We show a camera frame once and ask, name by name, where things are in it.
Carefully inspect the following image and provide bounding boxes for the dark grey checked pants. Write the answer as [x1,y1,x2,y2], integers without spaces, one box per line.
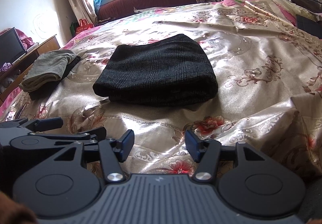
[93,34,218,107]

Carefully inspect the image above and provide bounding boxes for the operator hand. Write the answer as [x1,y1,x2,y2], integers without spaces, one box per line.
[0,192,38,224]

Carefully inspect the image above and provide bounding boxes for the folded black garment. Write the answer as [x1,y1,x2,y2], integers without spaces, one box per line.
[29,56,81,100]

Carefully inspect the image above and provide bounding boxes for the wooden desk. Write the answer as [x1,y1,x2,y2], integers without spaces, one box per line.
[1,35,60,105]

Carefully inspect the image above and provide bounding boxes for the folded olive green garment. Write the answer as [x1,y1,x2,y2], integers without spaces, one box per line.
[19,49,77,92]

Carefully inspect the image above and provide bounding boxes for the black monitor screen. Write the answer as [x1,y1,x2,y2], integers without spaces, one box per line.
[0,28,27,66]

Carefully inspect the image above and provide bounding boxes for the pink cloth behind monitor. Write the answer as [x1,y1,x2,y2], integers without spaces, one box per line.
[16,29,34,49]

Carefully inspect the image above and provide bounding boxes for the red gift bag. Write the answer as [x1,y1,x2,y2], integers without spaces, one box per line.
[75,19,94,35]

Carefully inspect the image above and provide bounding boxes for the floral satin bedspread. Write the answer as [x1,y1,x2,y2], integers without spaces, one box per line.
[1,3,321,183]

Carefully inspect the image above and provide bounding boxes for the blue plastic bag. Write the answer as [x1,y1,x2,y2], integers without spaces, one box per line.
[93,0,102,15]

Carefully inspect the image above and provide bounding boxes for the dark red sofa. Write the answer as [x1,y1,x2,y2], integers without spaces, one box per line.
[97,0,196,21]

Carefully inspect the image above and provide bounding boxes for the pink floral pillow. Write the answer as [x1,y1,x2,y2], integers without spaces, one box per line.
[222,0,321,26]

